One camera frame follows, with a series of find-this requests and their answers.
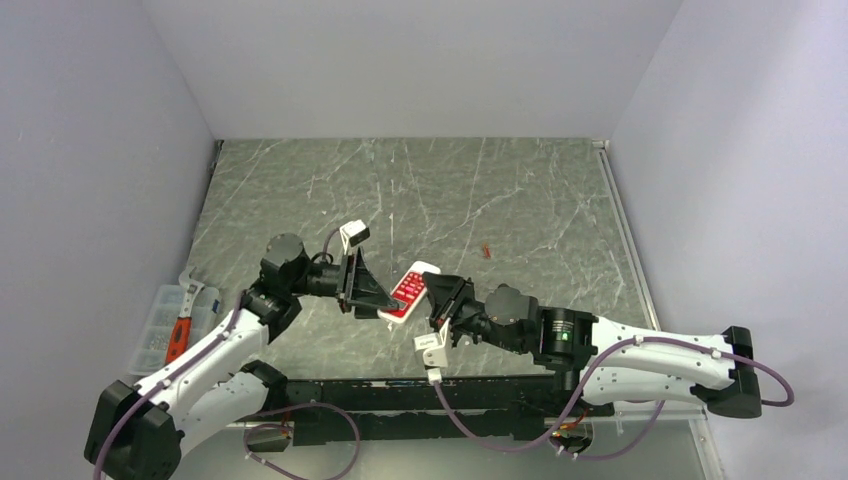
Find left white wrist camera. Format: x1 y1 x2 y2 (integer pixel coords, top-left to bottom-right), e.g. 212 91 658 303
339 219 370 254

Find aluminium frame rail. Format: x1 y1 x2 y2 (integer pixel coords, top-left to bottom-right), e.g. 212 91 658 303
592 139 661 330

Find clear plastic screw box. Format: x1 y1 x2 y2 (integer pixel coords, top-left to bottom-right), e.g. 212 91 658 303
127 285 221 377

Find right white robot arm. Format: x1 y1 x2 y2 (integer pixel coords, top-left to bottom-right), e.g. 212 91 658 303
422 273 763 419

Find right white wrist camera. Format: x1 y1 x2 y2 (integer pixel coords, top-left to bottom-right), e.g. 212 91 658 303
413 318 451 385

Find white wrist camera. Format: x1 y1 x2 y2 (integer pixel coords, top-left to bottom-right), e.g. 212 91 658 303
339 219 370 254
413 318 451 385

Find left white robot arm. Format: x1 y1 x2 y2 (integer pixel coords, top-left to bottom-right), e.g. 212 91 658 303
84 221 400 479

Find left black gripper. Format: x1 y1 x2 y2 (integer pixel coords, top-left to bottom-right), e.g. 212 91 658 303
288 246 398 319

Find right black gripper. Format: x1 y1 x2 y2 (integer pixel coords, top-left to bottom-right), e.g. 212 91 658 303
422 272 528 354

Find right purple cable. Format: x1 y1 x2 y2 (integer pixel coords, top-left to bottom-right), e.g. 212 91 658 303
430 336 795 462

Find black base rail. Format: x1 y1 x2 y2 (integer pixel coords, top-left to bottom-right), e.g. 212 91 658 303
268 374 614 446

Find red white remote control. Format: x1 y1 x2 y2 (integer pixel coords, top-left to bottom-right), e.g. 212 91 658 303
377 261 442 325

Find orange handled adjustable wrench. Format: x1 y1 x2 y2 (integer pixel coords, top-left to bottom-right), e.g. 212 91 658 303
165 266 205 365

